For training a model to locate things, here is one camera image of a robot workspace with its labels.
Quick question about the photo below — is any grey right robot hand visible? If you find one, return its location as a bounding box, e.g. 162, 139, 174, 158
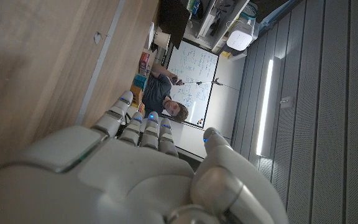
0, 90, 290, 224

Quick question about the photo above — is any wooden block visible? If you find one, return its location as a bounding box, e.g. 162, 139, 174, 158
129, 85, 144, 106

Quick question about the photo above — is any seated person in dark shirt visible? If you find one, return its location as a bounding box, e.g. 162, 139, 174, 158
141, 63, 190, 123

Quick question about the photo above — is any blue cube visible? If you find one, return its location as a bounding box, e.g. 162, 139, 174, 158
132, 73, 148, 91

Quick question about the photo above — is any red patterned box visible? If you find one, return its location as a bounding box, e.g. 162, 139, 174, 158
139, 52, 151, 77

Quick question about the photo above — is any metal grabber tool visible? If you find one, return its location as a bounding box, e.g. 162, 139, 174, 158
172, 77, 224, 86

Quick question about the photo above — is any ceiling light strip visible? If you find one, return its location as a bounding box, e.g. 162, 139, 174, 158
255, 58, 275, 157

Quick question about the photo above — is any white appliance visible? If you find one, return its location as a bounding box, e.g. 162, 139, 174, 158
226, 2, 259, 52

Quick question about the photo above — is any white shelf cabinet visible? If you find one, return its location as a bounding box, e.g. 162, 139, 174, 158
183, 0, 251, 54

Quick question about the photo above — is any whiteboard with black frame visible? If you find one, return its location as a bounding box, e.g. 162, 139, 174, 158
162, 39, 219, 129

